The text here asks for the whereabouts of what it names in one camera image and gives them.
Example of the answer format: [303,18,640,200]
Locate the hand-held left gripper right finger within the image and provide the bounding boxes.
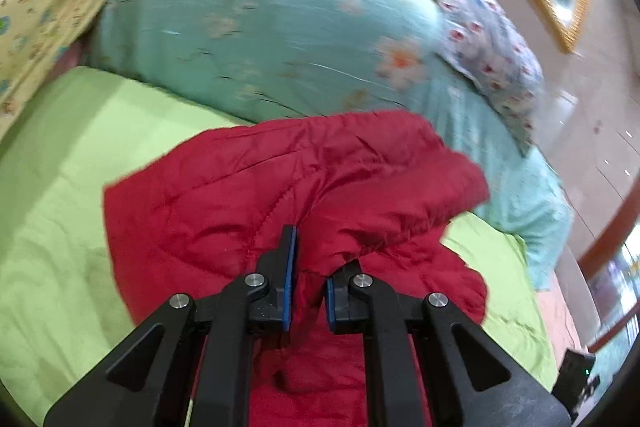
[326,259,572,427]

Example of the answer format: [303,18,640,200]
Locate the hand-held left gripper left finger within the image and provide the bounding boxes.
[44,225,300,427]

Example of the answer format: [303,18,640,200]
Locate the red quilted jacket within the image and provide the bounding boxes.
[102,109,491,427]

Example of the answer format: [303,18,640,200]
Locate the pink bed sheet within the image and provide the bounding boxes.
[542,274,587,360]

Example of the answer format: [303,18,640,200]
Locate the light green blanket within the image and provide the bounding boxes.
[0,66,558,427]

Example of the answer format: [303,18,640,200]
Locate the teal floral quilt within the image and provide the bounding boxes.
[91,0,575,292]

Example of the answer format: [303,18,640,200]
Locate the blue white printed pillow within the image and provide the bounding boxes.
[431,0,546,158]

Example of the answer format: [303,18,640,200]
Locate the brown wooden frame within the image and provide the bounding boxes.
[579,202,640,280]

